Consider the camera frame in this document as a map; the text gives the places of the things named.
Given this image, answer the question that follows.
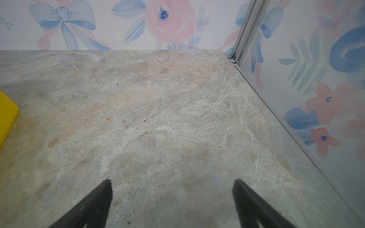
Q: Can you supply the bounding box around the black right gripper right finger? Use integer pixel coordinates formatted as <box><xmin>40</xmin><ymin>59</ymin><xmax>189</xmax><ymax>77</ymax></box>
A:
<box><xmin>232</xmin><ymin>179</ymin><xmax>295</xmax><ymax>228</ymax></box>

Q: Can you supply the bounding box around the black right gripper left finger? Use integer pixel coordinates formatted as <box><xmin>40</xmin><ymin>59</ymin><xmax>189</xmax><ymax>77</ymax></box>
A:
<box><xmin>50</xmin><ymin>179</ymin><xmax>113</xmax><ymax>228</ymax></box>

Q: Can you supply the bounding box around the aluminium corner post right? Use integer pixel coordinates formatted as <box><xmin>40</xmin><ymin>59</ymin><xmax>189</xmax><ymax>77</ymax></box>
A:
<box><xmin>232</xmin><ymin>0</ymin><xmax>271</xmax><ymax>67</ymax></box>

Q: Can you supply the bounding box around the yellow plastic bin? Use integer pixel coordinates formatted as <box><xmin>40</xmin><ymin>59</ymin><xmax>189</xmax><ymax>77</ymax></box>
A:
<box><xmin>0</xmin><ymin>92</ymin><xmax>19</xmax><ymax>146</ymax></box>

